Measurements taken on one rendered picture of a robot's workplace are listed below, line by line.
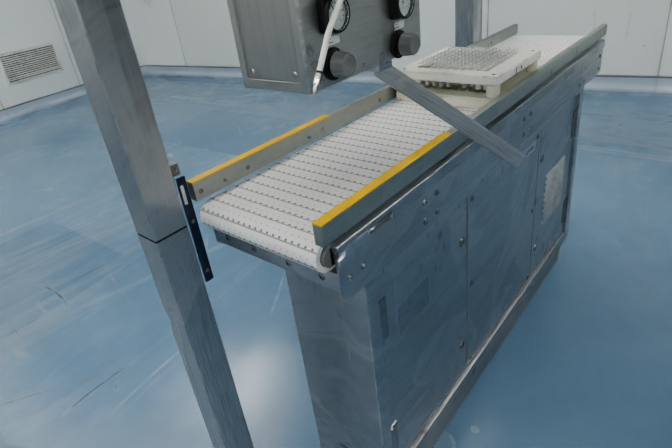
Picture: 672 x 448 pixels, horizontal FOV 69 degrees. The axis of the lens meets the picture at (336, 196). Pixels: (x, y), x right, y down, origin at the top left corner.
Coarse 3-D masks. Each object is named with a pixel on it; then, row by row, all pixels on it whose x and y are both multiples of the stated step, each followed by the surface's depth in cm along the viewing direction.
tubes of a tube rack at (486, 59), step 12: (456, 48) 120; (468, 48) 119; (480, 48) 117; (492, 48) 116; (516, 48) 113; (432, 60) 112; (444, 60) 112; (456, 60) 109; (468, 60) 108; (480, 60) 107; (492, 60) 108; (504, 60) 108; (432, 84) 112; (444, 84) 110; (456, 84) 108; (468, 84) 106
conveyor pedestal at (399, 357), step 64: (576, 128) 162; (512, 192) 129; (448, 256) 105; (512, 256) 140; (320, 320) 93; (384, 320) 89; (448, 320) 113; (512, 320) 158; (320, 384) 104; (384, 384) 93; (448, 384) 122
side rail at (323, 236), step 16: (592, 32) 138; (576, 48) 127; (544, 64) 115; (560, 64) 120; (528, 80) 105; (544, 80) 113; (512, 96) 100; (480, 112) 90; (496, 112) 95; (448, 144) 82; (416, 160) 75; (432, 160) 79; (400, 176) 72; (416, 176) 76; (384, 192) 70; (352, 208) 65; (368, 208) 68; (336, 224) 63; (352, 224) 66; (320, 240) 62
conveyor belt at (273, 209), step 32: (352, 128) 102; (384, 128) 99; (416, 128) 97; (448, 128) 95; (288, 160) 90; (320, 160) 88; (352, 160) 87; (384, 160) 85; (224, 192) 81; (256, 192) 80; (288, 192) 78; (320, 192) 77; (352, 192) 76; (224, 224) 75; (256, 224) 71; (288, 224) 69; (288, 256) 68
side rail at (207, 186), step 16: (496, 32) 154; (512, 32) 161; (368, 96) 108; (384, 96) 112; (336, 112) 101; (352, 112) 104; (320, 128) 97; (336, 128) 101; (288, 144) 91; (304, 144) 95; (256, 160) 86; (272, 160) 89; (208, 176) 79; (224, 176) 81; (240, 176) 84; (192, 192) 78; (208, 192) 80
